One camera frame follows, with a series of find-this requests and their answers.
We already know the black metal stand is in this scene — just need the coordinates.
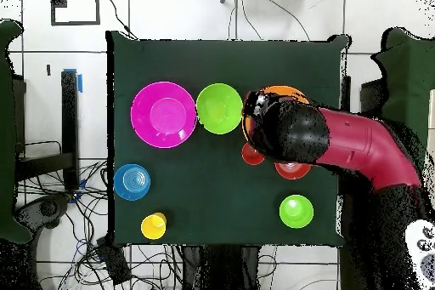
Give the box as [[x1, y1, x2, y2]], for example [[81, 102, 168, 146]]
[[14, 70, 81, 191]]

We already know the small blue bowl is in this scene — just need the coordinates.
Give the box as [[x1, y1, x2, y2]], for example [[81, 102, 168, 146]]
[[113, 162, 151, 202]]

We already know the thin black cable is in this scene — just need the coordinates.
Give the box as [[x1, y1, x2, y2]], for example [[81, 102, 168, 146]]
[[251, 0, 311, 42], [99, 0, 138, 40]]

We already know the orange cup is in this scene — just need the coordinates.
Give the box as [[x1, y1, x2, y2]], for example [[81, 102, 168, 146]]
[[240, 142, 266, 166]]

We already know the black box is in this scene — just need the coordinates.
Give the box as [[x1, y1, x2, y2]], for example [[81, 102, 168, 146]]
[[359, 78, 387, 117], [11, 77, 27, 155]]

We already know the white box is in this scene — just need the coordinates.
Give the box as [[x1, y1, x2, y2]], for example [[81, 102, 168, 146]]
[[426, 88, 435, 209]]

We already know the dark green tablecloth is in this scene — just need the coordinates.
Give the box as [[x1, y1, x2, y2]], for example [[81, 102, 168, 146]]
[[370, 27, 435, 155], [0, 19, 33, 245], [105, 30, 351, 248]]

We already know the large green bowl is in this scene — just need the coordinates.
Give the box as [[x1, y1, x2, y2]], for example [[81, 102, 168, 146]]
[[195, 82, 245, 135]]

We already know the tangle of cables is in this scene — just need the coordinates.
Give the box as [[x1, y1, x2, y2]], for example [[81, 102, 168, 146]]
[[16, 139, 184, 290]]

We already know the black power brick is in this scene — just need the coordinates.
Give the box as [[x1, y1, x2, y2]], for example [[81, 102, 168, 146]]
[[95, 235, 133, 286]]

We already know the black upright post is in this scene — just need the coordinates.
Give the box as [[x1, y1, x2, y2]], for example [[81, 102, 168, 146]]
[[339, 75, 352, 112]]

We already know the small green bowl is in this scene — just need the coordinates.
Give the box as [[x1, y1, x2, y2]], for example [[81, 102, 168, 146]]
[[279, 194, 315, 230]]

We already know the black floor tape square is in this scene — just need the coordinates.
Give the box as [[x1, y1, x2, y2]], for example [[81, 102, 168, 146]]
[[49, 0, 102, 26]]

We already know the large pink bowl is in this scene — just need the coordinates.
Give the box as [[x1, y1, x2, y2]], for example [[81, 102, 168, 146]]
[[130, 81, 198, 149]]

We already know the dark grey chair base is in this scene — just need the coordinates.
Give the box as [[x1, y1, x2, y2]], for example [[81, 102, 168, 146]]
[[14, 193, 73, 233]]

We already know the small orange bowl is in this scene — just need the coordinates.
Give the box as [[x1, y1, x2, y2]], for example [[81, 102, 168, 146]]
[[274, 161, 313, 181]]

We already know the large orange bowl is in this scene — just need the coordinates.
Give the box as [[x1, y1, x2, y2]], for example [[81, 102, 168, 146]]
[[241, 84, 310, 143]]

